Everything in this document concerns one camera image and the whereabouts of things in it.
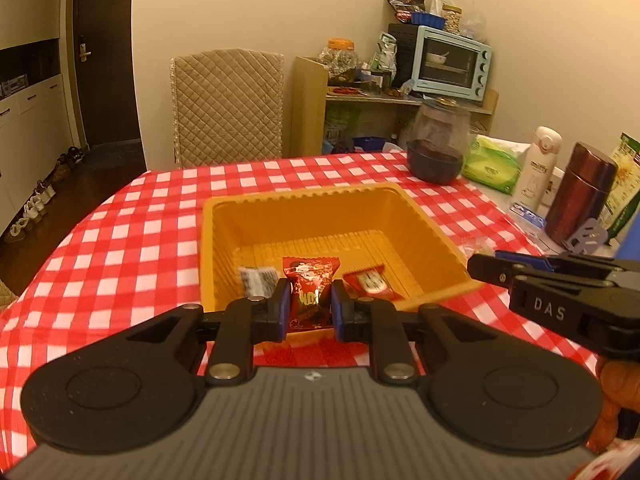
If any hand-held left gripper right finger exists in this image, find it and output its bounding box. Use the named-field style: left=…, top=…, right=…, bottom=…
left=332, top=280, right=501, bottom=386

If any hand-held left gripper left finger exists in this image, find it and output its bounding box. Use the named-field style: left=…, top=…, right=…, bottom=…
left=120, top=277, right=292, bottom=387

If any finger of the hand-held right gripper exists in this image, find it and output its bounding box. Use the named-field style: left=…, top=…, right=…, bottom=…
left=495, top=251, right=621, bottom=273
left=467, top=252, right=551, bottom=292

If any small clear candy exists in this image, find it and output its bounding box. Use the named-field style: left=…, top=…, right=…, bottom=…
left=459, top=240, right=496, bottom=261

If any dark red crinkled snack packet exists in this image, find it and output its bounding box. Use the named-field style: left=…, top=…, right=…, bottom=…
left=282, top=255, right=342, bottom=332

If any clear silver snack packet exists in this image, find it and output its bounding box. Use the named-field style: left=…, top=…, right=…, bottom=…
left=237, top=266, right=280, bottom=297

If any red packet with white label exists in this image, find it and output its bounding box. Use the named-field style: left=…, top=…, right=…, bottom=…
left=342, top=266, right=401, bottom=302

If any yellow plastic tray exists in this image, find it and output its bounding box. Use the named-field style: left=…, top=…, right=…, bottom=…
left=200, top=182, right=485, bottom=333

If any person's right hand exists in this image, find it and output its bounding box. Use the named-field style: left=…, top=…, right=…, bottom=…
left=597, top=359, right=640, bottom=457

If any blue white flat box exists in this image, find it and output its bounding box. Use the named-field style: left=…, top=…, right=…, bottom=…
left=509, top=200, right=548, bottom=231

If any grey phone stand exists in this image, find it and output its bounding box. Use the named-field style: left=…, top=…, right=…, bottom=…
left=561, top=217, right=608, bottom=255

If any brown steel flask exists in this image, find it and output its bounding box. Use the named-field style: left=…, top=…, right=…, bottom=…
left=544, top=141, right=620, bottom=247

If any white drink bottle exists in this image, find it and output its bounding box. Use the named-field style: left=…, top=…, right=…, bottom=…
left=517, top=126, right=563, bottom=213

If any green tissue pack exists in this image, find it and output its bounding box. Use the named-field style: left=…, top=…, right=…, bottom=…
left=461, top=135, right=532, bottom=196

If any green yellow snack bag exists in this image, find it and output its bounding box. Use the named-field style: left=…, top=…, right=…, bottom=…
left=602, top=132, right=640, bottom=238

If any dark glass jar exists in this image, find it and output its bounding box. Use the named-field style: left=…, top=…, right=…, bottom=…
left=406, top=97, right=472, bottom=184

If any red white patterned garment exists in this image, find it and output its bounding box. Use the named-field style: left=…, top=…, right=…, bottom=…
left=575, top=440, right=640, bottom=480

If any red checkered tablecloth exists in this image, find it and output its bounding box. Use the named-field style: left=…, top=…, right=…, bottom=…
left=0, top=150, right=601, bottom=473

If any light blue toaster oven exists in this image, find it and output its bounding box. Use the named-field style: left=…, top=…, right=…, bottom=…
left=411, top=25, right=493, bottom=102

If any wooden shelf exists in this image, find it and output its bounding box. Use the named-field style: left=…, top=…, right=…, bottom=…
left=292, top=56, right=499, bottom=156

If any green white snack bag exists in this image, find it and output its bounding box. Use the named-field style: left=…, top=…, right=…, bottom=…
left=372, top=32, right=398, bottom=86

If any plastic jar with orange lid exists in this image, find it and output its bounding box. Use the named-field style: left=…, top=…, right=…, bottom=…
left=320, top=37, right=362, bottom=83

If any clear plastic bag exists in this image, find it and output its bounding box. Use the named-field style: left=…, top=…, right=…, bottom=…
left=460, top=0, right=487, bottom=41

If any clear jar of nuts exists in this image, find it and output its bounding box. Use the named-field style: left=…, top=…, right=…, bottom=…
left=441, top=4, right=463, bottom=35

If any row of shoes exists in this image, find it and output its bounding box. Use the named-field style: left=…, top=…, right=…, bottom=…
left=5, top=146, right=83, bottom=243

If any dark wooden door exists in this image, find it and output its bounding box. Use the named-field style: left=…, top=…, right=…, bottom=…
left=72, top=0, right=146, bottom=151

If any white cabinet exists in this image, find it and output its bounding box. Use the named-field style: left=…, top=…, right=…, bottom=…
left=0, top=0, right=83, bottom=236

